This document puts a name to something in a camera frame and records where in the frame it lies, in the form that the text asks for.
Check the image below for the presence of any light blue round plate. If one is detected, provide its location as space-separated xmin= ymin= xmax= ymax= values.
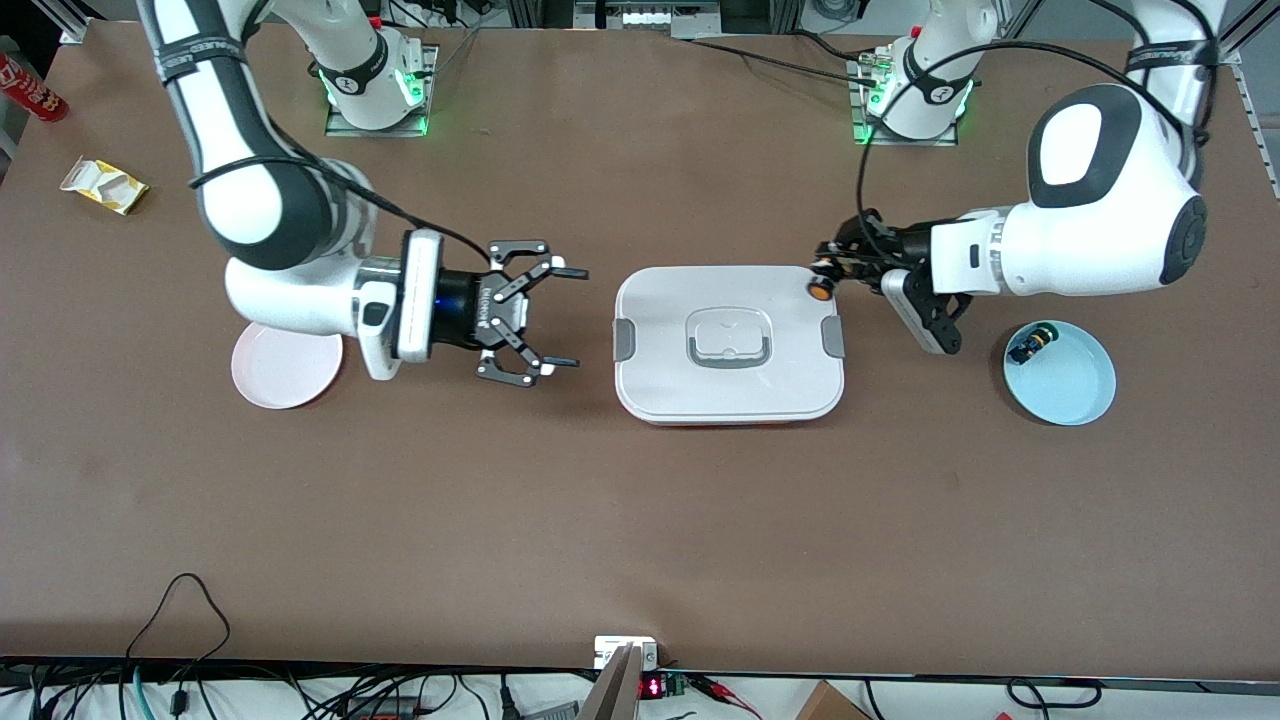
xmin=1003 ymin=320 xmax=1117 ymax=427

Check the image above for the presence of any white box with grey handle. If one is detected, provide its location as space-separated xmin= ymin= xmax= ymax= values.
xmin=613 ymin=265 xmax=846 ymax=428

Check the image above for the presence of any red and black clip lead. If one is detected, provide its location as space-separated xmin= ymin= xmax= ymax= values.
xmin=688 ymin=674 xmax=763 ymax=719

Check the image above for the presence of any grey power strip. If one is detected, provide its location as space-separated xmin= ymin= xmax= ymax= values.
xmin=574 ymin=0 xmax=723 ymax=33

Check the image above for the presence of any yellow snack packet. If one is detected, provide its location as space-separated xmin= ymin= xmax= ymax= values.
xmin=60 ymin=157 xmax=149 ymax=216

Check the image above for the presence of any thin black looped cable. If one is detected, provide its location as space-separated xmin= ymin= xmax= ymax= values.
xmin=123 ymin=573 xmax=232 ymax=669

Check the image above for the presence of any red can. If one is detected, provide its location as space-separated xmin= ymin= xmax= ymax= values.
xmin=0 ymin=52 xmax=69 ymax=123

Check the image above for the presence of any black left camera bracket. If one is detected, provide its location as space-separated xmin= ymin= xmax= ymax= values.
xmin=908 ymin=285 xmax=969 ymax=357

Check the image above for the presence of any small white device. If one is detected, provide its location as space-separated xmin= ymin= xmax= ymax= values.
xmin=594 ymin=636 xmax=658 ymax=670

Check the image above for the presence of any pink round plate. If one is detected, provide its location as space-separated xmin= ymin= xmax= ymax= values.
xmin=231 ymin=322 xmax=344 ymax=410

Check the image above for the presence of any brown cardboard box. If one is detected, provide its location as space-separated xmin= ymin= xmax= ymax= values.
xmin=795 ymin=680 xmax=873 ymax=720

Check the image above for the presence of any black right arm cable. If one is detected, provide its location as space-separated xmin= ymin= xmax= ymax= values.
xmin=188 ymin=155 xmax=493 ymax=269

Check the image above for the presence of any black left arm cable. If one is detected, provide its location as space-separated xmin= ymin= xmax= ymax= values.
xmin=855 ymin=38 xmax=1217 ymax=263

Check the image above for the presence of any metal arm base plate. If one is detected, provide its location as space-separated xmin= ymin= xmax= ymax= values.
xmin=850 ymin=55 xmax=959 ymax=147
xmin=325 ymin=45 xmax=439 ymax=138

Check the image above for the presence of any black cable across table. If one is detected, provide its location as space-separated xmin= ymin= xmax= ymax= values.
xmin=688 ymin=38 xmax=883 ymax=79

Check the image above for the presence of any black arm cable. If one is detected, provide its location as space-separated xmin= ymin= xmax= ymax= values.
xmin=855 ymin=38 xmax=1217 ymax=263
xmin=188 ymin=155 xmax=493 ymax=269

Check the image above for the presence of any grey metal profile bar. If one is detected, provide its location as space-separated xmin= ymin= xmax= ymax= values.
xmin=578 ymin=645 xmax=642 ymax=720

